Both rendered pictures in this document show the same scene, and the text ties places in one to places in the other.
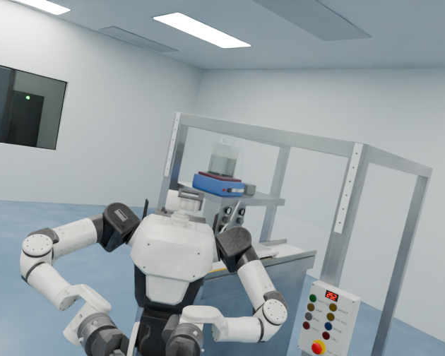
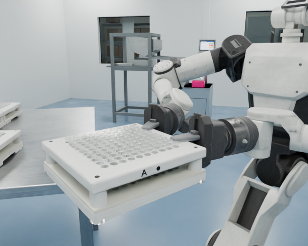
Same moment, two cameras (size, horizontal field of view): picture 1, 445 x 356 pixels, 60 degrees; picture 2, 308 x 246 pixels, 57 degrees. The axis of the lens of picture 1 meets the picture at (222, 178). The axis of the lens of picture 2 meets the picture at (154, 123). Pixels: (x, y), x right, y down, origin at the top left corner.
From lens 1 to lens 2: 70 cm
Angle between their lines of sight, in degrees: 57
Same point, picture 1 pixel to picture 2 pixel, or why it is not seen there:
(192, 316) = (252, 112)
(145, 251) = (248, 69)
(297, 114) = not seen: outside the picture
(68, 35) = not seen: outside the picture
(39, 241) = (163, 64)
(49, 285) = (159, 90)
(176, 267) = (277, 83)
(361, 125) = not seen: outside the picture
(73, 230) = (193, 58)
